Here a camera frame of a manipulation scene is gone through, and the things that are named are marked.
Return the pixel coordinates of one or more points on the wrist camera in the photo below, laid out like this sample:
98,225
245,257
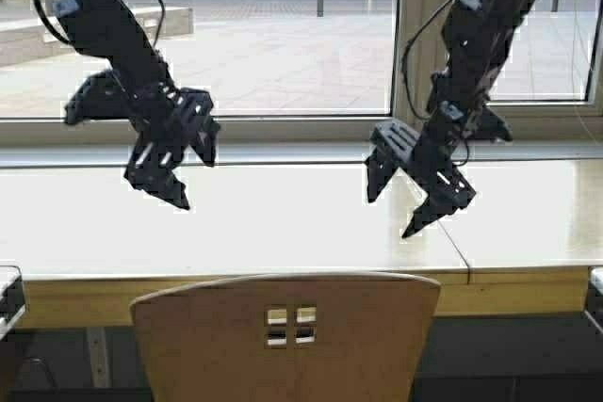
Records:
101,97
491,127

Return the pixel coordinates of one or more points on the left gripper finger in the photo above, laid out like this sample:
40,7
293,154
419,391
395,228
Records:
204,139
166,187

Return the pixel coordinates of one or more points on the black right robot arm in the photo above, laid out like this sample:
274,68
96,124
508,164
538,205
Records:
478,35

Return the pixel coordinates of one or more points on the long wooden window counter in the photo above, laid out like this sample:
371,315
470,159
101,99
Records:
87,243

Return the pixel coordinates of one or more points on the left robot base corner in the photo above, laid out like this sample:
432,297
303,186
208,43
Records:
13,299

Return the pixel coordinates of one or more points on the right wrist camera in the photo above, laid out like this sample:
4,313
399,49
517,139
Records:
491,127

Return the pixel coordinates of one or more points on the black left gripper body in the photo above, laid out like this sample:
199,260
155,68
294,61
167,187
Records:
161,113

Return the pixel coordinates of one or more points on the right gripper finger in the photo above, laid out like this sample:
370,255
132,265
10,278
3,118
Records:
381,167
428,212

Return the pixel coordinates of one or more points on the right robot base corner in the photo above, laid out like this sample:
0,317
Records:
593,299

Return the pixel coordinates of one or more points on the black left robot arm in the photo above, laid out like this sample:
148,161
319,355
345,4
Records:
138,87

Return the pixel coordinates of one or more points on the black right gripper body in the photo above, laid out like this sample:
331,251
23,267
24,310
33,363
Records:
426,155

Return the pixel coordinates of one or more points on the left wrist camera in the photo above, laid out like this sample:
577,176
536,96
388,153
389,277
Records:
101,97

